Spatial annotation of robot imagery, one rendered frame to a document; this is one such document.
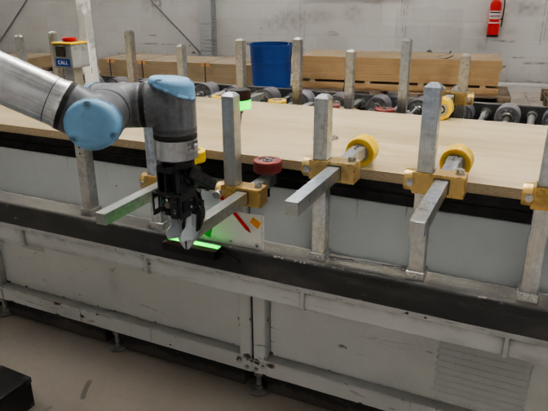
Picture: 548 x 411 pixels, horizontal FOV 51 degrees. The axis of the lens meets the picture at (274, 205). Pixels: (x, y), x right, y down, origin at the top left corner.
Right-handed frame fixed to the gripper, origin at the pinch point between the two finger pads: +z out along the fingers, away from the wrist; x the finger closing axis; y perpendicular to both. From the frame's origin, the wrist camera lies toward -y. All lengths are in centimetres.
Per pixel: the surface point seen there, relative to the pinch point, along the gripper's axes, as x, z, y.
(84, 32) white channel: -136, -34, -123
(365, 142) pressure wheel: 26, -15, -47
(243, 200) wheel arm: 1.3, -2.2, -24.0
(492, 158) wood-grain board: 57, -8, -70
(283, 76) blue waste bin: -223, 48, -552
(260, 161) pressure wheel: -0.9, -8.2, -38.7
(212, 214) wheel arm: 1.0, -3.5, -9.1
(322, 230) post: 22.0, 3.8, -27.1
